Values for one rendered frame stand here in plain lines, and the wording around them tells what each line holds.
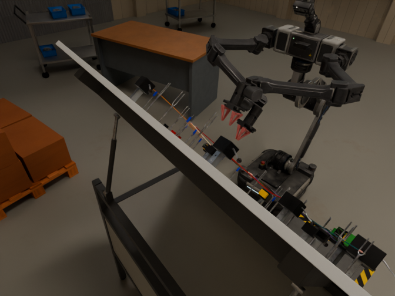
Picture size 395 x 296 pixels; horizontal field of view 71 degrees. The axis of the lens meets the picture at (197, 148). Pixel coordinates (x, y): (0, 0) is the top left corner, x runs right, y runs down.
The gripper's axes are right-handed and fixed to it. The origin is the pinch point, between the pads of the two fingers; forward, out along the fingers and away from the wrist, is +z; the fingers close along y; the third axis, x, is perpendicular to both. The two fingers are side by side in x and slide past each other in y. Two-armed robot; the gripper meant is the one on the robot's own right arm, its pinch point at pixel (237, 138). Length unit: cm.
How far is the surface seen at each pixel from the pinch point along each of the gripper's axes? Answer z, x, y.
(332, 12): -402, 506, -315
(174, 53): -44, 76, -188
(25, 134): 103, -21, -184
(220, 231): 44.8, 4.4, 20.1
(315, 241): 12, -45, 68
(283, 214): 14, -31, 53
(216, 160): 9, -61, 39
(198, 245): 54, -6, 20
